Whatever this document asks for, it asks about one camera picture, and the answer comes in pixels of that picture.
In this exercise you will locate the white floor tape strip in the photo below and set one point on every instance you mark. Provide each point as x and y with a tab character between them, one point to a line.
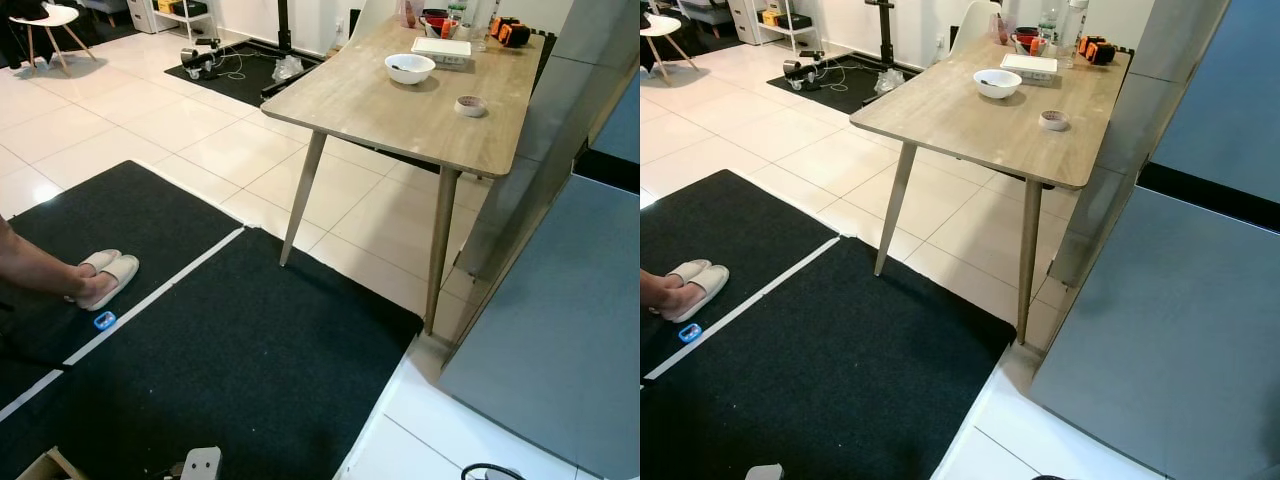
740	309
150	299

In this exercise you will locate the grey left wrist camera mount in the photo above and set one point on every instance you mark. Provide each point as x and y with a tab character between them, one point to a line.
765	472
202	462

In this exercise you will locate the beige slipper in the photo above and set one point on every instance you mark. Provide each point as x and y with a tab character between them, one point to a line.
700	295
112	282
690	268
100	260

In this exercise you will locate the black exercise mat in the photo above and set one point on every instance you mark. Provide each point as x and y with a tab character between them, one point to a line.
240	80
850	90

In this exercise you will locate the person's bare leg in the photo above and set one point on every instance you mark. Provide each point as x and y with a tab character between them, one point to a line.
660	292
35	265

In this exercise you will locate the white shelf unit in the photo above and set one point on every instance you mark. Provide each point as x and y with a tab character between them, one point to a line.
775	30
185	18

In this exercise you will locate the silver grey fridge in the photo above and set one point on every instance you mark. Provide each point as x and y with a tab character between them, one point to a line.
1180	320
560	300

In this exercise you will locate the white dining chair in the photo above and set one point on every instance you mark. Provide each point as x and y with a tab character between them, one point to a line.
975	25

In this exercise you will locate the brown cardboard flap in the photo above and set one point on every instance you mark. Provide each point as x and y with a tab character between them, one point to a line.
45	467

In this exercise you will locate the white bowl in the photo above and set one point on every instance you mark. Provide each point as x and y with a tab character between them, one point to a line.
412	72
1000	86

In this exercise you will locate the beige tape roll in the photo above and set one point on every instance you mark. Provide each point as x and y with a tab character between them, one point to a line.
470	108
1054	123

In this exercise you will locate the clear bottle green label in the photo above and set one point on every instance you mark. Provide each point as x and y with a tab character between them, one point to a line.
1047	22
457	10

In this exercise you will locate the small blue object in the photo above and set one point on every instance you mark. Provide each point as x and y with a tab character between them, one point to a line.
689	333
104	320

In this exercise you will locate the clear plastic bag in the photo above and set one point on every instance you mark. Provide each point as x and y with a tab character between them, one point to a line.
888	80
288	68

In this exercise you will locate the large silver fridge door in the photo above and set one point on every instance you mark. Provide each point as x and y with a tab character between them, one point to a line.
570	330
1170	340

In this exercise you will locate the small yellow box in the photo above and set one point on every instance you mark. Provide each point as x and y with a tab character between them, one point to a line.
168	6
771	17

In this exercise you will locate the white chair wooden legs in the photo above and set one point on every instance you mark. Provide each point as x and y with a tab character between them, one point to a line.
658	25
48	18

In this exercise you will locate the light wooden dining table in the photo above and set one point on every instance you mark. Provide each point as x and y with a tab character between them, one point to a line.
990	135
400	110

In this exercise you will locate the black metal stand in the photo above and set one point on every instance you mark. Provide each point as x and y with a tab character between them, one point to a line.
883	30
283	25

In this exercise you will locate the black floor mat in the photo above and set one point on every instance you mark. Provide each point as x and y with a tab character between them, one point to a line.
230	370
830	380

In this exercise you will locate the white lidded container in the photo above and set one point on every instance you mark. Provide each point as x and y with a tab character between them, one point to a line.
1029	65
441	48

